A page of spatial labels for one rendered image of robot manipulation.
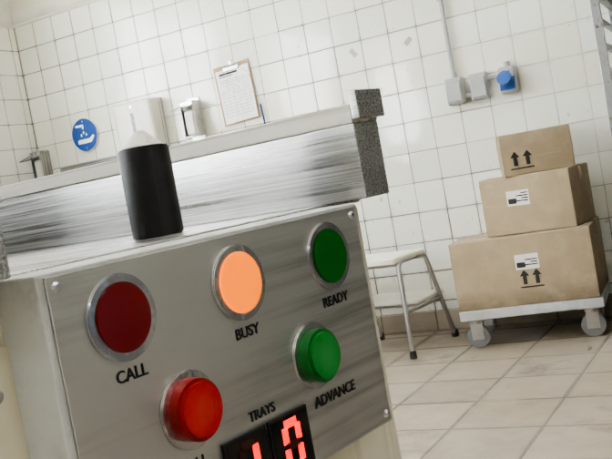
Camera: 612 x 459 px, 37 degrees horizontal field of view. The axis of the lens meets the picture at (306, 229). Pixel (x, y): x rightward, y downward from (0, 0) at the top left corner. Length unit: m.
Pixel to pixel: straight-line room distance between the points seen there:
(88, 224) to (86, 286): 0.35
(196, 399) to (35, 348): 0.08
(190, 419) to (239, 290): 0.08
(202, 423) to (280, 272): 0.10
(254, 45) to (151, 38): 0.67
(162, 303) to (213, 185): 0.23
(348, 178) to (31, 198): 0.33
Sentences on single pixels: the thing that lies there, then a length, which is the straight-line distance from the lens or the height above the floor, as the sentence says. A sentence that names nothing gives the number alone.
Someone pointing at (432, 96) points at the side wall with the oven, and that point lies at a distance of 4.56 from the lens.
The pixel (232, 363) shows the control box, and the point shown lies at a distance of 0.47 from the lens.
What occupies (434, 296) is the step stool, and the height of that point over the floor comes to 0.22.
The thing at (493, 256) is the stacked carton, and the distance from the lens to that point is 4.02.
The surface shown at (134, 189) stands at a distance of 0.57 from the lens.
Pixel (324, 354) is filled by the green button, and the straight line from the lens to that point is 0.51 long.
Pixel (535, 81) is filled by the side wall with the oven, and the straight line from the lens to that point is 4.42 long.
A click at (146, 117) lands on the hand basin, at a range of 5.24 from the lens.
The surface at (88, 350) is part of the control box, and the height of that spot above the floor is 0.80.
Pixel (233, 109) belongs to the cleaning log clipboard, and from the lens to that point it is 5.03.
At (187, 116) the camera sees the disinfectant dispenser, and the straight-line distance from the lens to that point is 5.12.
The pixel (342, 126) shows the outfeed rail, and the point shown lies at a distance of 0.58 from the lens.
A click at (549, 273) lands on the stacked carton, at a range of 3.99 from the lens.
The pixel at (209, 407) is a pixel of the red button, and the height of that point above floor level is 0.76.
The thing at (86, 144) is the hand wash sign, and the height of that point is 1.30.
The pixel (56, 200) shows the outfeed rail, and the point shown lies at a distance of 0.79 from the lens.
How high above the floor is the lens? 0.86
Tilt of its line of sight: 3 degrees down
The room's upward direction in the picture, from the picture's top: 10 degrees counter-clockwise
